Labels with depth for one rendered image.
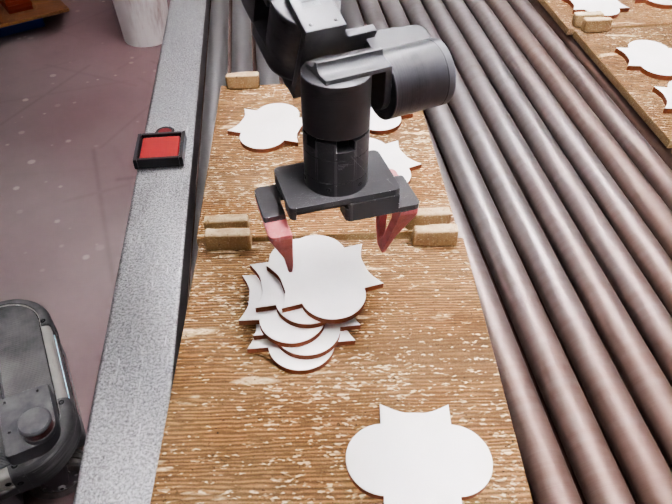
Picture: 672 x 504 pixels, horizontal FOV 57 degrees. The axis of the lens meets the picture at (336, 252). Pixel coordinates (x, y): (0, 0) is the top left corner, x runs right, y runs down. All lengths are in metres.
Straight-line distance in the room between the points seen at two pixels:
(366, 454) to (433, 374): 0.12
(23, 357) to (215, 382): 1.10
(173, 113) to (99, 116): 1.91
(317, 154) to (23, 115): 2.73
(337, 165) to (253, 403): 0.27
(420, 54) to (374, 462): 0.37
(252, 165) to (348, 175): 0.44
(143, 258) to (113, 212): 1.60
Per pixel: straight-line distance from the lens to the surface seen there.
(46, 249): 2.40
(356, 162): 0.53
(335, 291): 0.70
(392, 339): 0.71
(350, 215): 0.55
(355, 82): 0.50
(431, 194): 0.91
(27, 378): 1.70
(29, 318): 1.83
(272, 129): 1.03
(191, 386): 0.69
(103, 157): 2.77
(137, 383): 0.74
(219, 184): 0.93
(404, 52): 0.53
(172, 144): 1.05
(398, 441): 0.63
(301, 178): 0.57
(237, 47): 1.35
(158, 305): 0.80
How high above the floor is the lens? 1.49
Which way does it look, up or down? 44 degrees down
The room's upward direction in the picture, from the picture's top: straight up
